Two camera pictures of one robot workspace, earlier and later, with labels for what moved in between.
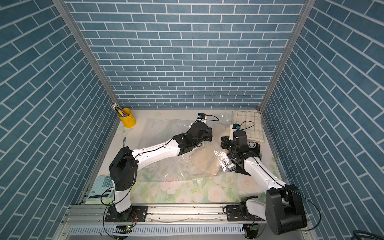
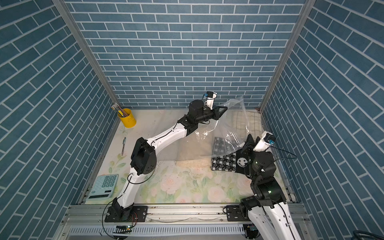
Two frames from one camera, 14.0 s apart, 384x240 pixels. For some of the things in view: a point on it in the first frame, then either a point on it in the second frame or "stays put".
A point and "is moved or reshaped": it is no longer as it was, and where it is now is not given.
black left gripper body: x=205 y=136 → x=206 y=115
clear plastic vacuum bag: x=207 y=159 is moved or reshaped
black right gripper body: x=229 y=145 → x=248 y=151
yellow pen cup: x=129 y=121 stays put
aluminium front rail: x=175 y=223 stays put
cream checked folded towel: x=250 y=122 stays put
